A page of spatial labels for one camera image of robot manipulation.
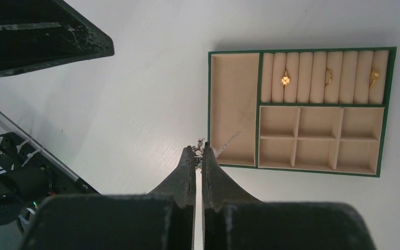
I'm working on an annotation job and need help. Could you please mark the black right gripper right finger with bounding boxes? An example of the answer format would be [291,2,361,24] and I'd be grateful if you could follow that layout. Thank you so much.
[202,143,376,249]

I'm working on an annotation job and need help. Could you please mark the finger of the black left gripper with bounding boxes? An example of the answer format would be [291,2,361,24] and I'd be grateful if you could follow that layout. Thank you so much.
[0,1,115,77]

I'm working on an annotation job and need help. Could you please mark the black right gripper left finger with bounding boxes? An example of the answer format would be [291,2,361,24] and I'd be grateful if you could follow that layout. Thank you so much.
[20,146,196,249]

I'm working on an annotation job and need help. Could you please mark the silver crystal necklace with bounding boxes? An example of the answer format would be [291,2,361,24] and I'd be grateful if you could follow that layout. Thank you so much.
[191,131,242,170]

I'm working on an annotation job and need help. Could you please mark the green jewelry tray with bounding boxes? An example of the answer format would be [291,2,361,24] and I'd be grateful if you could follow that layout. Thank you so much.
[207,47,397,177]

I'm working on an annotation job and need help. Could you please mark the gold ring with square top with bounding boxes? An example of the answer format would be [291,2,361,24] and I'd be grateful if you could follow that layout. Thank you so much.
[369,69,380,88]

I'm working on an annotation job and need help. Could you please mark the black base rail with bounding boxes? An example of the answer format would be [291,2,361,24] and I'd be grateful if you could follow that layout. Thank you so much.
[0,111,97,194]

